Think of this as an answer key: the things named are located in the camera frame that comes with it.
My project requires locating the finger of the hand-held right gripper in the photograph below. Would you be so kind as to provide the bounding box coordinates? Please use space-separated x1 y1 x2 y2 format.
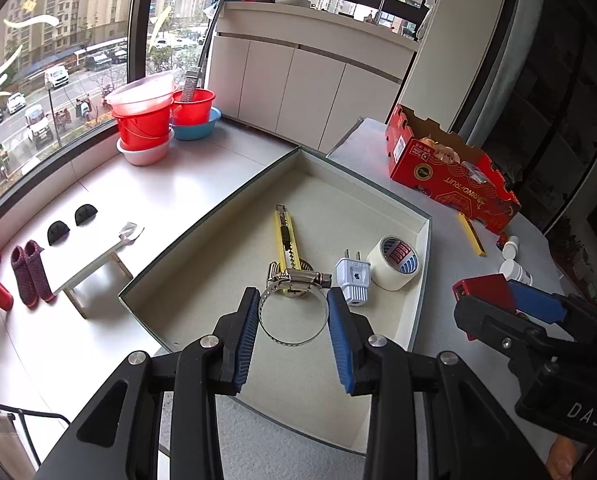
507 280 597 361
453 285 554 361

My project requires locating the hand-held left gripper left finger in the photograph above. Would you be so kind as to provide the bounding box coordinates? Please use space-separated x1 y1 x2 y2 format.
36 287 262 480

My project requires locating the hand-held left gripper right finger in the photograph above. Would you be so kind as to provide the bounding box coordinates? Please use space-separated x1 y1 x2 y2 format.
327 287 552 480

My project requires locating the large white bottle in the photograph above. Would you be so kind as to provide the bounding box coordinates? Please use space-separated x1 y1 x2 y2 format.
499 259 533 285

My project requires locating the grey tray with green rim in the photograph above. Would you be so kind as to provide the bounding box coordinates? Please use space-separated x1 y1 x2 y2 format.
118 146 433 457

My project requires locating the large metal hose clamp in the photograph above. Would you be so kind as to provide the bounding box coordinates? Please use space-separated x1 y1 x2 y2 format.
257 267 335 346

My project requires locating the yellow utility knife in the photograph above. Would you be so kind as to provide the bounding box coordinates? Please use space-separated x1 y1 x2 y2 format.
273 204 303 271

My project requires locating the person's right hand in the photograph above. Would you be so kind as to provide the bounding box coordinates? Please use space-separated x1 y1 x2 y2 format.
546 434 587 480

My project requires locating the white plug adapter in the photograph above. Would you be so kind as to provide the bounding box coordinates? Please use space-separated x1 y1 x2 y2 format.
335 249 370 307

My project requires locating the masking tape red-blue core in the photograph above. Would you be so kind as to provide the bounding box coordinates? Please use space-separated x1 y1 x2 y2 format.
366 235 420 292

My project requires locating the yellow blade case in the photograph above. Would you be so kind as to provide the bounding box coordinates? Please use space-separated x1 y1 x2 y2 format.
457 211 487 257

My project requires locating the red cardboard box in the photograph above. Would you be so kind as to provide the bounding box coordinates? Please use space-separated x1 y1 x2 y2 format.
385 104 522 235

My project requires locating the small white table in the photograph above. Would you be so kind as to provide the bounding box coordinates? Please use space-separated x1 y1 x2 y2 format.
53 232 135 320

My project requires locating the dark glass cabinet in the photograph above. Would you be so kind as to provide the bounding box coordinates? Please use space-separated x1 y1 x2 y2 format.
449 0 597 241

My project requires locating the white basin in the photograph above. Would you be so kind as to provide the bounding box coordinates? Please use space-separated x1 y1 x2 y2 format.
117 130 174 167

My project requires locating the purple knitted boot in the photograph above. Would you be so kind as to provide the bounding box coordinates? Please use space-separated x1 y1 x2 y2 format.
9 245 40 307
24 240 58 303

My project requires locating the blue basin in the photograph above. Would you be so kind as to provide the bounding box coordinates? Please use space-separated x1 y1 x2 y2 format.
171 106 222 142

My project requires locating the large red bucket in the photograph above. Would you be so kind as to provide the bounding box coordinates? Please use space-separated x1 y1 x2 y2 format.
112 100 174 152

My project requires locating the small red bucket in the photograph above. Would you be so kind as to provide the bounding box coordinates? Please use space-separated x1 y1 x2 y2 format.
171 88 216 127

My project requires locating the white cabinet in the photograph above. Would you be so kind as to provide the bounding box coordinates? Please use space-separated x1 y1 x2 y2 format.
206 0 422 153

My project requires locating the clear plastic basin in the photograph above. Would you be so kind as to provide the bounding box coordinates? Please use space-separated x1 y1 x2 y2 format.
103 70 178 117

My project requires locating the grey flexible hose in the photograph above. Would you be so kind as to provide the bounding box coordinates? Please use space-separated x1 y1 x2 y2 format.
181 0 246 103

